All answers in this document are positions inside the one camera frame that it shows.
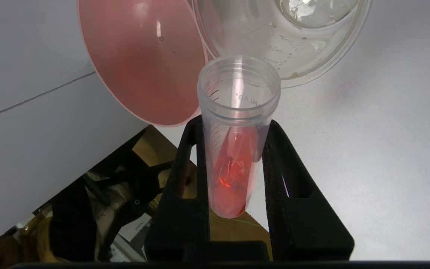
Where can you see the black office chair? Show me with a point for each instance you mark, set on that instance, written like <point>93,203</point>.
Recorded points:
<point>125,209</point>

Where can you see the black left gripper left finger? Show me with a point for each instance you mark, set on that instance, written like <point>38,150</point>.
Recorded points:
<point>179,220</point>

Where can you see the clear glass beaker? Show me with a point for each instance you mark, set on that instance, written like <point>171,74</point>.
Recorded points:
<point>274,33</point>

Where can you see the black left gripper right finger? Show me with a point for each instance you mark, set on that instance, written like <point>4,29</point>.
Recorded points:
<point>304,224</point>

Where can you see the red pigment test tube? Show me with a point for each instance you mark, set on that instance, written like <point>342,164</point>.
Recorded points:
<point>233,172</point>

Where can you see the pink plastic bowl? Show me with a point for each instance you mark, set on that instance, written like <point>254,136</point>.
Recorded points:
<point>140,63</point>

